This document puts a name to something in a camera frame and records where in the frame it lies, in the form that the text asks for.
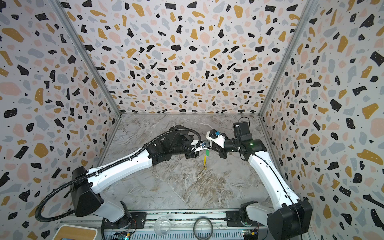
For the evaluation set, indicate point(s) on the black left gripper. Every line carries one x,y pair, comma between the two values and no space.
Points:
188,147

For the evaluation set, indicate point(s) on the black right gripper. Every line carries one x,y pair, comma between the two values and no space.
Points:
221,149

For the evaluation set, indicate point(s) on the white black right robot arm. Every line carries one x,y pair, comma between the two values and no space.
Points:
289,217

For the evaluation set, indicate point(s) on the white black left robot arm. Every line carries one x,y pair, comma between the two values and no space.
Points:
87,195

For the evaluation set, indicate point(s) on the clear glass bowl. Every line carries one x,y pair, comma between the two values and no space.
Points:
162,226

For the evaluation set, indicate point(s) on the wooden tray white rim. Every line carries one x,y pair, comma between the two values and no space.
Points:
70,232

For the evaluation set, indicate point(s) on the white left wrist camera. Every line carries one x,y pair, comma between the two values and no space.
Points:
204,145

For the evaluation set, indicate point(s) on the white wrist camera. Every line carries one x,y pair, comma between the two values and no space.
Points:
216,137
204,145

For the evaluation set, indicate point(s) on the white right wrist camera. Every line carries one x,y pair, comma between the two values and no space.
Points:
216,137

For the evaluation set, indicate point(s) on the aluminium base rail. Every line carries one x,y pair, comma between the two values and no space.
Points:
180,219

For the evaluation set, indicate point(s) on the aluminium corner post right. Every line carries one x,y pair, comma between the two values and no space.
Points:
308,9

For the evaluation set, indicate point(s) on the aluminium corner post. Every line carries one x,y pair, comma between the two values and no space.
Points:
64,19
308,9

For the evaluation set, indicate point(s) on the aluminium corner post left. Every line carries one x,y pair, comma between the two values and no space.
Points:
64,19

